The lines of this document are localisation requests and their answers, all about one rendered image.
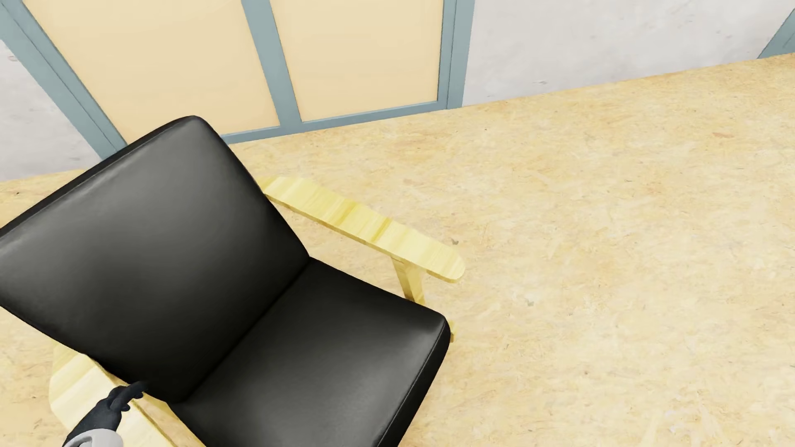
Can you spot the beige panelled blue-framed door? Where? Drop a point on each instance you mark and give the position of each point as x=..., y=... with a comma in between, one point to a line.
x=248, y=62

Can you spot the black leather wooden armchair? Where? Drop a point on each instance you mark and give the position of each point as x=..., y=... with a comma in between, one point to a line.
x=186, y=267

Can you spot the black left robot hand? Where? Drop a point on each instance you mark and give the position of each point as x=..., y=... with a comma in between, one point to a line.
x=115, y=403

